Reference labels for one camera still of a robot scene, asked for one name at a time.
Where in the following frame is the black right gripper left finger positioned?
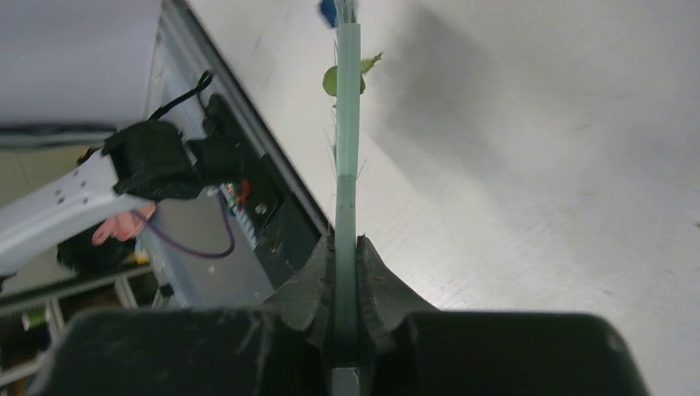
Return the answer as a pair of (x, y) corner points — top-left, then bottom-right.
(28, 237), (334, 395)

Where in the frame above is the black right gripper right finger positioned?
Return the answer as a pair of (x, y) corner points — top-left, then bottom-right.
(357, 237), (648, 395)

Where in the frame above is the mint green hand brush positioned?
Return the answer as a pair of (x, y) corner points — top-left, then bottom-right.
(333, 1), (362, 368)

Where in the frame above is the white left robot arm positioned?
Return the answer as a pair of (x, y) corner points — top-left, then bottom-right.
(1, 120), (204, 275)

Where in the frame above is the left controller circuit board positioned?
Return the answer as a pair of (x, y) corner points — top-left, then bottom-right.
(220, 179), (258, 250)

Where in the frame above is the green paper scrap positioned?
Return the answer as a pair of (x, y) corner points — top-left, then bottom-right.
(322, 52), (384, 97)

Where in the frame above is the small dark blue scrap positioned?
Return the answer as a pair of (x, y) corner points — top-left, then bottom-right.
(318, 0), (337, 29)

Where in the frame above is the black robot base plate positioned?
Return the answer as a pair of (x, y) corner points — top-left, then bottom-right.
(203, 94), (323, 289)

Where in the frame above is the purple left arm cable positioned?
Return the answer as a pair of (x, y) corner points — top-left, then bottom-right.
(130, 188), (237, 260)

